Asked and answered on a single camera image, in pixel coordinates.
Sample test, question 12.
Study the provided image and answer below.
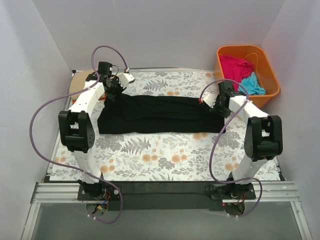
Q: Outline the black t-shirt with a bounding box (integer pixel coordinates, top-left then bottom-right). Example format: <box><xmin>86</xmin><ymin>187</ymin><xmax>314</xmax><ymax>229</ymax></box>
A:
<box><xmin>97</xmin><ymin>93</ymin><xmax>225</xmax><ymax>135</ymax></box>

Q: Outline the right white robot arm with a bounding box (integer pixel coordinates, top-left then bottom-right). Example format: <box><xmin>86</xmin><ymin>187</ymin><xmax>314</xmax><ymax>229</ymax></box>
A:
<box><xmin>208</xmin><ymin>80</ymin><xmax>283</xmax><ymax>200</ymax></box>

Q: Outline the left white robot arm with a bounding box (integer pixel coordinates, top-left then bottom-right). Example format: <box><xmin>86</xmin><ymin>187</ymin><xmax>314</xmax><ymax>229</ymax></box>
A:
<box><xmin>58</xmin><ymin>61</ymin><xmax>135</xmax><ymax>200</ymax></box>

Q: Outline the beige folded t-shirt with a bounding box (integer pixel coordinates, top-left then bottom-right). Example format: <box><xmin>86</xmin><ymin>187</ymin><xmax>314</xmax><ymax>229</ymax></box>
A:
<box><xmin>69</xmin><ymin>70</ymin><xmax>91</xmax><ymax>94</ymax></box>

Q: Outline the turquoise t-shirt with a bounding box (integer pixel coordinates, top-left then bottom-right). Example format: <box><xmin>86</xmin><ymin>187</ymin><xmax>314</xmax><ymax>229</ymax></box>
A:
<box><xmin>238</xmin><ymin>72</ymin><xmax>266</xmax><ymax>96</ymax></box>

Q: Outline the pink t-shirt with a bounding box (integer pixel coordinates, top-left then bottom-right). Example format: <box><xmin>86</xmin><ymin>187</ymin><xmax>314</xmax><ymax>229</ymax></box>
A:
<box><xmin>219</xmin><ymin>55</ymin><xmax>255</xmax><ymax>83</ymax></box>

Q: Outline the floral patterned table mat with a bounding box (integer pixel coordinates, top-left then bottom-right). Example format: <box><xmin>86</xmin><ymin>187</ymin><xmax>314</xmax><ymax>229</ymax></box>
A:
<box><xmin>49</xmin><ymin>70</ymin><xmax>285</xmax><ymax>182</ymax></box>

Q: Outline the orange folded t-shirt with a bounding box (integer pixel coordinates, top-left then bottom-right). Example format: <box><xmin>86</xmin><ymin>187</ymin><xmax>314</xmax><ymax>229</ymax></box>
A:
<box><xmin>72</xmin><ymin>93</ymin><xmax>107</xmax><ymax>104</ymax></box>

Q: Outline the orange plastic basket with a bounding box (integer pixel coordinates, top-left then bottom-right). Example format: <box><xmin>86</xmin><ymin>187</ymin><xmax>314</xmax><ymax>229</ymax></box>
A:
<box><xmin>214</xmin><ymin>45</ymin><xmax>280</xmax><ymax>108</ymax></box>

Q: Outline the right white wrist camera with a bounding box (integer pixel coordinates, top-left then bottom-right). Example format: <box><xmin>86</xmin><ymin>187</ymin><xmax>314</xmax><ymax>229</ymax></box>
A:
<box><xmin>199</xmin><ymin>92</ymin><xmax>216</xmax><ymax>108</ymax></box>

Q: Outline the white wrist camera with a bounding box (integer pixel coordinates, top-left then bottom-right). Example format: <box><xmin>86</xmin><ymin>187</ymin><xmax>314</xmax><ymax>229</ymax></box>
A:
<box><xmin>118</xmin><ymin>72</ymin><xmax>136</xmax><ymax>89</ymax></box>
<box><xmin>199</xmin><ymin>92</ymin><xmax>216</xmax><ymax>108</ymax></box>

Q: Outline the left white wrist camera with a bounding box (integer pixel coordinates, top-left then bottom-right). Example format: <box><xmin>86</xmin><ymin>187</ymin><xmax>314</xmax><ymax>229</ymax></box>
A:
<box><xmin>118</xmin><ymin>72</ymin><xmax>136</xmax><ymax>89</ymax></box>

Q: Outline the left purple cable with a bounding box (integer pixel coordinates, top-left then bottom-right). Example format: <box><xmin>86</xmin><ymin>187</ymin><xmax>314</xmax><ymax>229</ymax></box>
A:
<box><xmin>29</xmin><ymin>45</ymin><xmax>130</xmax><ymax>224</ymax></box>

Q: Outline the purple cable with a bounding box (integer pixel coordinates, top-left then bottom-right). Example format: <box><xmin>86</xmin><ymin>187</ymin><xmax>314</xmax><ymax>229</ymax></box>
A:
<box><xmin>199</xmin><ymin>79</ymin><xmax>263</xmax><ymax>219</ymax></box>
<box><xmin>29</xmin><ymin>45</ymin><xmax>130</xmax><ymax>224</ymax></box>

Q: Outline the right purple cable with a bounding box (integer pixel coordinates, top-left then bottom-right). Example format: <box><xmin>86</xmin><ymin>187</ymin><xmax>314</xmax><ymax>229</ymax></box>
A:
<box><xmin>199</xmin><ymin>79</ymin><xmax>263</xmax><ymax>219</ymax></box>

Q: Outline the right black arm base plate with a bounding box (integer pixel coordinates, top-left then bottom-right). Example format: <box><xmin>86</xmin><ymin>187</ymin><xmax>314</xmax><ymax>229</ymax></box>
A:
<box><xmin>204</xmin><ymin>183</ymin><xmax>256</xmax><ymax>200</ymax></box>

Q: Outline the aluminium frame rail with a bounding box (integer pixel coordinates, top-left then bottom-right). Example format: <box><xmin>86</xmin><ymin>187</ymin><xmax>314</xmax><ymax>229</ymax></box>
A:
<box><xmin>31</xmin><ymin>181</ymin><xmax>301</xmax><ymax>203</ymax></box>

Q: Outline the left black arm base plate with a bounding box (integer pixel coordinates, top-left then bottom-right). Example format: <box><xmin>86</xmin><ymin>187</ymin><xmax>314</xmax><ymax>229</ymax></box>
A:
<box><xmin>77</xmin><ymin>183</ymin><xmax>121</xmax><ymax>201</ymax></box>

